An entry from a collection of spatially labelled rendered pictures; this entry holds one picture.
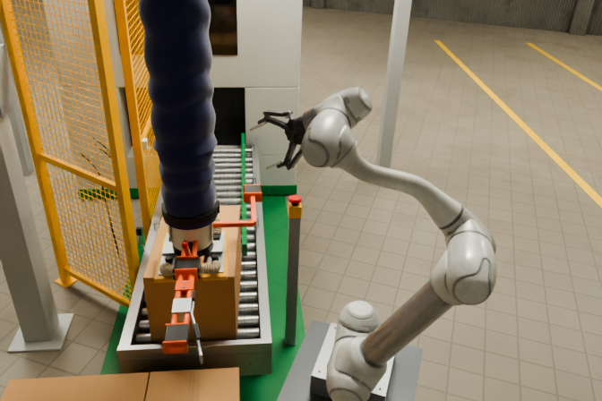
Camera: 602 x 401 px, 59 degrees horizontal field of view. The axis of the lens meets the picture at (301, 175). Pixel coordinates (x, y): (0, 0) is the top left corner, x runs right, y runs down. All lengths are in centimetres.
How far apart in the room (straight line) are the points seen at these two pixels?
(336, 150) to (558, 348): 271
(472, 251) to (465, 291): 11
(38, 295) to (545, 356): 304
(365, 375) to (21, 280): 218
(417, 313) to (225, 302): 109
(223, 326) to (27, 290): 130
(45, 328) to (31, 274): 41
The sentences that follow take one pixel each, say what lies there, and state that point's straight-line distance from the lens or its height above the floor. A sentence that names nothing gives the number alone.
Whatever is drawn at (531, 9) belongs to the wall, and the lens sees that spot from 1274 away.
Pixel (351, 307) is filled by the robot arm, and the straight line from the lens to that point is 201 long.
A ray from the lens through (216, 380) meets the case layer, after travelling 253.
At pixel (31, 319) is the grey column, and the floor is 19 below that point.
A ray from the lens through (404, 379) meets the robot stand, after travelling 231.
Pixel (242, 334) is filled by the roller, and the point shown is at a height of 54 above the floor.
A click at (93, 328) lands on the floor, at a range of 368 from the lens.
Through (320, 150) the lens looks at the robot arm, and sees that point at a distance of 135.
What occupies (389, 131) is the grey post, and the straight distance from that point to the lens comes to 523.
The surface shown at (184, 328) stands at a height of 122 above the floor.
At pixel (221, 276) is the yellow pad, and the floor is 109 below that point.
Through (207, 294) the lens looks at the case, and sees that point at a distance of 247.
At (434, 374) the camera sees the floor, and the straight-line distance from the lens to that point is 339.
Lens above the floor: 247
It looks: 28 degrees down
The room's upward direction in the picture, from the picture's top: 2 degrees clockwise
